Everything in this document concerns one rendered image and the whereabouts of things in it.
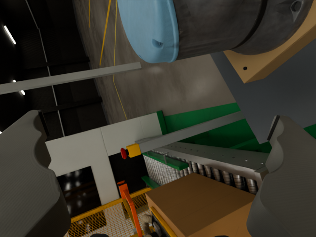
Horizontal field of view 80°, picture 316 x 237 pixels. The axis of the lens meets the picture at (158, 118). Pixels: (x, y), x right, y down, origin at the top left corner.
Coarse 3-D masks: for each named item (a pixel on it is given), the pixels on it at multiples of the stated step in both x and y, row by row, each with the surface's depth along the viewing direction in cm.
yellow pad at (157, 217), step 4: (152, 208) 112; (152, 212) 111; (156, 212) 107; (156, 216) 104; (160, 216) 102; (156, 220) 104; (160, 220) 98; (152, 224) 104; (160, 224) 97; (164, 224) 94; (160, 228) 99; (164, 228) 94; (168, 228) 90; (164, 232) 94; (168, 232) 88; (172, 232) 86; (160, 236) 92; (164, 236) 91; (168, 236) 88; (172, 236) 84; (176, 236) 84
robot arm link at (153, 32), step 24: (120, 0) 29; (144, 0) 22; (168, 0) 20; (192, 0) 22; (216, 0) 22; (240, 0) 24; (144, 24) 24; (168, 24) 22; (192, 24) 23; (216, 24) 25; (240, 24) 28; (144, 48) 27; (168, 48) 25; (192, 48) 27; (216, 48) 30
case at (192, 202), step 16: (192, 176) 135; (160, 192) 122; (176, 192) 116; (192, 192) 110; (208, 192) 104; (224, 192) 100; (240, 192) 95; (160, 208) 101; (176, 208) 97; (192, 208) 93; (208, 208) 89; (224, 208) 85; (240, 208) 83; (176, 224) 83; (192, 224) 80; (208, 224) 77; (224, 224) 79; (240, 224) 82
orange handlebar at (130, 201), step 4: (124, 192) 115; (128, 196) 108; (128, 200) 102; (132, 200) 102; (132, 204) 99; (132, 208) 98; (132, 212) 98; (136, 216) 98; (136, 220) 98; (136, 224) 98; (136, 228) 98; (140, 228) 99; (140, 232) 99; (140, 236) 98
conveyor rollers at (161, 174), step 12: (144, 156) 278; (168, 156) 185; (156, 168) 237; (168, 168) 194; (192, 168) 150; (204, 168) 133; (156, 180) 253; (168, 180) 210; (216, 180) 117; (228, 180) 108; (240, 180) 99; (252, 180) 91; (252, 192) 91
